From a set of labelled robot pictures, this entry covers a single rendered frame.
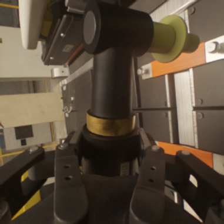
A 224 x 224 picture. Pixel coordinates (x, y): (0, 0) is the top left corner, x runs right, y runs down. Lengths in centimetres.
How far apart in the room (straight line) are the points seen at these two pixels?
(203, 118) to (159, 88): 9
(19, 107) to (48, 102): 71
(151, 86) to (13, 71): 433
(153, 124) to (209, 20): 18
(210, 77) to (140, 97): 14
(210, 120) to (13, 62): 450
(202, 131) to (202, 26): 14
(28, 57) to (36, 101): 111
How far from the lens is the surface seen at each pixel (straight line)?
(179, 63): 26
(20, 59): 461
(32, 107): 451
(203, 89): 25
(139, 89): 33
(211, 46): 22
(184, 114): 28
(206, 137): 25
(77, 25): 47
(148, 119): 32
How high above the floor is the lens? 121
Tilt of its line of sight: 29 degrees down
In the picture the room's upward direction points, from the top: 98 degrees counter-clockwise
